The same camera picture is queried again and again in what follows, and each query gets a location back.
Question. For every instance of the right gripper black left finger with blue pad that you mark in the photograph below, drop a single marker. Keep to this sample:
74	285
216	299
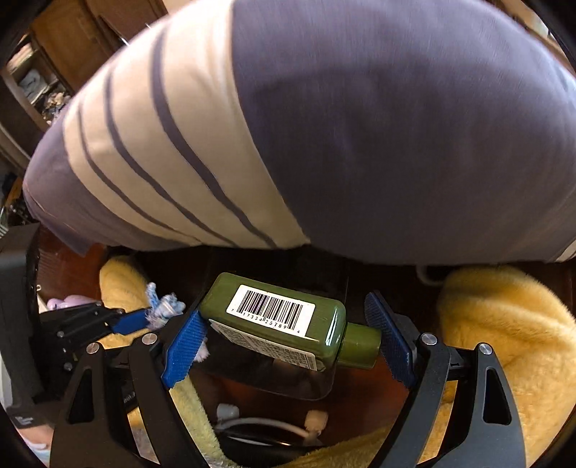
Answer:
93	429

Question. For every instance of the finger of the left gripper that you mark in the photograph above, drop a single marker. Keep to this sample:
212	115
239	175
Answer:
131	322

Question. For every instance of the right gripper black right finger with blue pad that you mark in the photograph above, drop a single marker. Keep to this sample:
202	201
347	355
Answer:
483	429

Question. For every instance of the blue white wrapper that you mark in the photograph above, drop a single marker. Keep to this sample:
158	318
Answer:
161	309

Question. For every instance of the green square bottle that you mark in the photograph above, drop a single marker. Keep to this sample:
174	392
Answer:
300	329

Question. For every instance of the yellow fluffy blanket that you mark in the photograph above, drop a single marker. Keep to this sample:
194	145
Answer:
530	329

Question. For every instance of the brown wooden wardrobe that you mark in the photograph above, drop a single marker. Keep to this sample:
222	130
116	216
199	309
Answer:
56	44

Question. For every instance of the purple striped bed cover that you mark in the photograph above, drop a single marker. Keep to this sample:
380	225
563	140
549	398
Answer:
395	132

